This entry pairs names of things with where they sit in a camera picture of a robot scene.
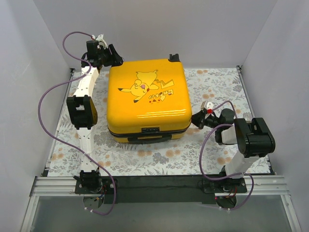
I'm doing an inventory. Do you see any yellow hard-shell suitcase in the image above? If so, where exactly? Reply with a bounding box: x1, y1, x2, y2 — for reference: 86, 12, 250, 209
106, 54, 192, 144

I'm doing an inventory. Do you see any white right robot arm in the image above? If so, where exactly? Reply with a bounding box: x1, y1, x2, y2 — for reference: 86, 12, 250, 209
191, 109, 276, 193

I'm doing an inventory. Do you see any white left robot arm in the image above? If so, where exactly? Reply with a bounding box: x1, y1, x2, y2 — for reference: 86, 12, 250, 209
66, 37, 123, 193

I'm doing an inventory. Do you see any floral table cloth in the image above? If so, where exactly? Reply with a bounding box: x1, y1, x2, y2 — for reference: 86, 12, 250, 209
47, 67, 271, 176

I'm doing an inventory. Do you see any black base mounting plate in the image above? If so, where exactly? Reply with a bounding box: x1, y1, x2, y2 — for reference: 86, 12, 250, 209
74, 175, 247, 204

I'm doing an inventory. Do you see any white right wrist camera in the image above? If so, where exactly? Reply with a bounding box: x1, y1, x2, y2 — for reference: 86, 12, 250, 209
201, 101, 213, 114

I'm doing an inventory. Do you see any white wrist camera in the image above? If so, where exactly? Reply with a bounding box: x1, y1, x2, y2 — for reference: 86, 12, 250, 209
91, 34, 108, 48
201, 101, 213, 114

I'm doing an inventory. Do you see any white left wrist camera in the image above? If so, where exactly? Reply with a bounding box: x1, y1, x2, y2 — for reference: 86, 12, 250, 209
91, 34, 108, 48

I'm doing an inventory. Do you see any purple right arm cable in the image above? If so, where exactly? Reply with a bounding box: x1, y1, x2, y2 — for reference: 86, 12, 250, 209
200, 101, 254, 211

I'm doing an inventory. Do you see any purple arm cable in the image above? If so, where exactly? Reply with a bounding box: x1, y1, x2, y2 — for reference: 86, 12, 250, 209
200, 101, 254, 211
38, 31, 117, 216

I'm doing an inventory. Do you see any aluminium frame rail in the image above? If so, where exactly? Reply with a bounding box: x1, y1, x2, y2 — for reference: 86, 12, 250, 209
30, 174, 301, 232

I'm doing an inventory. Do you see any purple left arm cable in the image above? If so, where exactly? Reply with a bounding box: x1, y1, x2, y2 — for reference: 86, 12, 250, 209
38, 31, 117, 216

